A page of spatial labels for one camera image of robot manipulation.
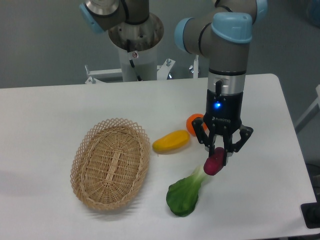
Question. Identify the green bok choy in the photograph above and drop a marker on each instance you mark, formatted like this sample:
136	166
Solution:
182	196

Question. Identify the oval wicker basket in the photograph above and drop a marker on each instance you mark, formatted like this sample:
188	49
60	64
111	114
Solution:
110	164

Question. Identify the black device at edge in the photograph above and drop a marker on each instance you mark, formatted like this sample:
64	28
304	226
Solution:
311	214

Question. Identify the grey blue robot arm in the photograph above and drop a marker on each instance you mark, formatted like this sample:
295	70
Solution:
223	37

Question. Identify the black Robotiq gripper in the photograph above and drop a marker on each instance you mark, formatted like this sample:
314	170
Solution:
223	117

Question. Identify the white metal base frame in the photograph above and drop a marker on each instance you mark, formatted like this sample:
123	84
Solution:
132	73

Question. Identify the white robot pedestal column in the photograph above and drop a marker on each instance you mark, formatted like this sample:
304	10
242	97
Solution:
138	43

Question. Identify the orange fruit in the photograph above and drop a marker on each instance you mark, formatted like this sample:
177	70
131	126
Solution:
190	125

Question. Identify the yellow mango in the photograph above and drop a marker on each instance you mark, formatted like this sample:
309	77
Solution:
172	141

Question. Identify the white frame at right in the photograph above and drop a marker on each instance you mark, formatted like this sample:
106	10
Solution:
309	113

